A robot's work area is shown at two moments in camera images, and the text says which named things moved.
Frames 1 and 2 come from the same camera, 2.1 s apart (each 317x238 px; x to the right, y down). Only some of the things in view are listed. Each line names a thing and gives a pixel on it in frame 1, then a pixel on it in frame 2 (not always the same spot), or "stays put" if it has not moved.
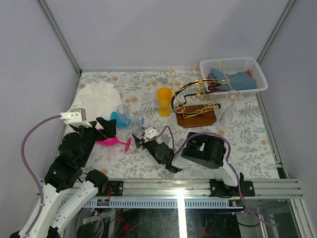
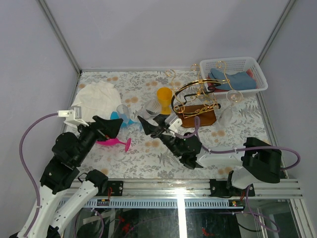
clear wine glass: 226,118 stays put
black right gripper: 138,142 to 151,129
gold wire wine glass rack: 195,101 stays put
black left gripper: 110,126 stays put
